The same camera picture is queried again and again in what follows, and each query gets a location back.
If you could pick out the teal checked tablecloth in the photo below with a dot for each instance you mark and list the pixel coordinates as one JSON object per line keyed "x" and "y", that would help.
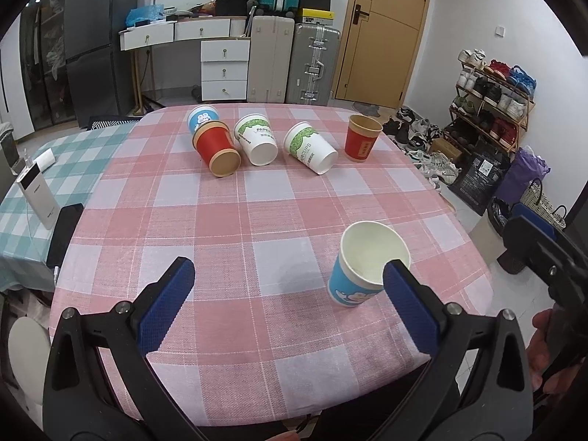
{"x": 30, "y": 208}

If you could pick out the woven basket bag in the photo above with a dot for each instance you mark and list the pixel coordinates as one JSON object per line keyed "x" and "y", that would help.
{"x": 536, "y": 200}

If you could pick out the white sneakers on floor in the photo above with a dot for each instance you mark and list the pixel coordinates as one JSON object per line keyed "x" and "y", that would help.
{"x": 436, "y": 168}

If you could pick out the pink checked tablecloth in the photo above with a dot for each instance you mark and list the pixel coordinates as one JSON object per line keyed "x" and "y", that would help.
{"x": 259, "y": 337}

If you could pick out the purple bag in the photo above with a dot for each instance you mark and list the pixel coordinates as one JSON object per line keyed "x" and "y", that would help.
{"x": 526, "y": 167}

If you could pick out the black paper bag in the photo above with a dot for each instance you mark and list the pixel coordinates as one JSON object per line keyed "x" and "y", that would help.
{"x": 480, "y": 176}

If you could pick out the lying red paper cup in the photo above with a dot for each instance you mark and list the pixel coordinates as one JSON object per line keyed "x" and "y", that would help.
{"x": 213, "y": 142}

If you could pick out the lying blue cup behind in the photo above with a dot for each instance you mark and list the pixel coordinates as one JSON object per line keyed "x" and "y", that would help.
{"x": 200, "y": 115}

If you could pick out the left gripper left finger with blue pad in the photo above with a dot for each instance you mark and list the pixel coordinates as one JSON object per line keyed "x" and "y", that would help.
{"x": 99, "y": 384}

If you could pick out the person's right hand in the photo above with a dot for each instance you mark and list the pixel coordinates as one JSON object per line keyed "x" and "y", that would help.
{"x": 538, "y": 359}

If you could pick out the beige suitcase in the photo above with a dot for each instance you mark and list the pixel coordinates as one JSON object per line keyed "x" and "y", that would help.
{"x": 269, "y": 60}

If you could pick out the black phone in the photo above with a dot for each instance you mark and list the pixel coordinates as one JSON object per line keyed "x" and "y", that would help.
{"x": 64, "y": 229}

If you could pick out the white drawer desk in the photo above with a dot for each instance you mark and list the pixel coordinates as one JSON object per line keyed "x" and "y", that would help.
{"x": 211, "y": 53}

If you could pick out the blue plastic bag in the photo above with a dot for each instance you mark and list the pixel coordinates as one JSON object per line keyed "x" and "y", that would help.
{"x": 145, "y": 15}

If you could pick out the white tissue roll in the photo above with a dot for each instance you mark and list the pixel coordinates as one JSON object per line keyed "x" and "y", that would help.
{"x": 45, "y": 160}

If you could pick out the white green cup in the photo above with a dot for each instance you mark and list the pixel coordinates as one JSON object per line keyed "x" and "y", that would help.
{"x": 254, "y": 134}
{"x": 307, "y": 146}

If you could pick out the silver grey suitcase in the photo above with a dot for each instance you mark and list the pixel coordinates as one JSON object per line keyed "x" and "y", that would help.
{"x": 313, "y": 63}

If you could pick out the white green cup right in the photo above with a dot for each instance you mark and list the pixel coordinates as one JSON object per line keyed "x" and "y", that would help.
{"x": 307, "y": 146}

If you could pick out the black refrigerator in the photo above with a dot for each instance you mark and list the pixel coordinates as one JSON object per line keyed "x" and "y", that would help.
{"x": 99, "y": 71}

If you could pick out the upright red paper cup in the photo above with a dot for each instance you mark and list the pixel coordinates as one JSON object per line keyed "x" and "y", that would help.
{"x": 362, "y": 134}

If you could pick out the blue bunny paper cup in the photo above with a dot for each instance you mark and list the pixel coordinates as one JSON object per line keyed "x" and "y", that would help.
{"x": 365, "y": 249}

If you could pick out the shoe rack with shoes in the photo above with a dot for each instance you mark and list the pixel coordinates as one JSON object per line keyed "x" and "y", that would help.
{"x": 492, "y": 104}

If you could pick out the wooden door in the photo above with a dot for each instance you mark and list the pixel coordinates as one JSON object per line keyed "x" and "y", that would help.
{"x": 379, "y": 46}

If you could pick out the white green cup left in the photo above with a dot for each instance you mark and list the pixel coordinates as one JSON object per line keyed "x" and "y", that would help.
{"x": 254, "y": 134}

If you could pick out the white power bank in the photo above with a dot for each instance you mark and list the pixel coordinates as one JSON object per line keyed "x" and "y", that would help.
{"x": 39, "y": 196}

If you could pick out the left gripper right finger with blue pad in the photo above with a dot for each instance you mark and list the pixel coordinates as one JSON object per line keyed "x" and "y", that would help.
{"x": 476, "y": 385}

